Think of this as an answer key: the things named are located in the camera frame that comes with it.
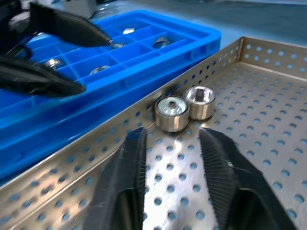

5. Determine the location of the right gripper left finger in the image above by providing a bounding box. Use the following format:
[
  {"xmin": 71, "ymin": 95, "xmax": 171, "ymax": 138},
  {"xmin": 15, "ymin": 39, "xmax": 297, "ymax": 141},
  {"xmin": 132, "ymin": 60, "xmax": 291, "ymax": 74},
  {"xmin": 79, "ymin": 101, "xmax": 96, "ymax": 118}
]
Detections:
[{"xmin": 87, "ymin": 126, "xmax": 147, "ymax": 230}]

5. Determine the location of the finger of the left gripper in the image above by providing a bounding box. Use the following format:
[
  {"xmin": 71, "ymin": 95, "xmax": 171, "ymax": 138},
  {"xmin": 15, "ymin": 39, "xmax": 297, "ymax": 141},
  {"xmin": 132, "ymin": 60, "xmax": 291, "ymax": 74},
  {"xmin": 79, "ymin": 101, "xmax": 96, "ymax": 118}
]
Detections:
[
  {"xmin": 0, "ymin": 55, "xmax": 86, "ymax": 98},
  {"xmin": 28, "ymin": 2, "xmax": 113, "ymax": 48}
]

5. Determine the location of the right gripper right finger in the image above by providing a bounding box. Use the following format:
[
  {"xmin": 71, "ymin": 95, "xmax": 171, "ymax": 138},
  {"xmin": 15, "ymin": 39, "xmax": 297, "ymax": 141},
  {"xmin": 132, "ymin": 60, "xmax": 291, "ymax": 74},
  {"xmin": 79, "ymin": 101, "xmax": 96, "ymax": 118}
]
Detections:
[{"xmin": 200, "ymin": 127, "xmax": 298, "ymax": 230}]

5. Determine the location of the blue compartment tray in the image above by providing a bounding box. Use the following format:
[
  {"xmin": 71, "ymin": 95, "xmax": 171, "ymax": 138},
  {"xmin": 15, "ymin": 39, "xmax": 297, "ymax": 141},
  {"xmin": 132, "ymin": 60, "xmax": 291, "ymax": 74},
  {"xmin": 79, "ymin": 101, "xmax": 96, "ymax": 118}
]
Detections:
[{"xmin": 0, "ymin": 9, "xmax": 222, "ymax": 180}]

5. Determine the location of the perforated metal tray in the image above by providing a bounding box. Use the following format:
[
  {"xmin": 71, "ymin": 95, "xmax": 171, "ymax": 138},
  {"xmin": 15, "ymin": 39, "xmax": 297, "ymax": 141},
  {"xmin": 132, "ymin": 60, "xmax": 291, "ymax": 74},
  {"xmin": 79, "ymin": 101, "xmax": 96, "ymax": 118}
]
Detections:
[{"xmin": 0, "ymin": 35, "xmax": 307, "ymax": 230}]

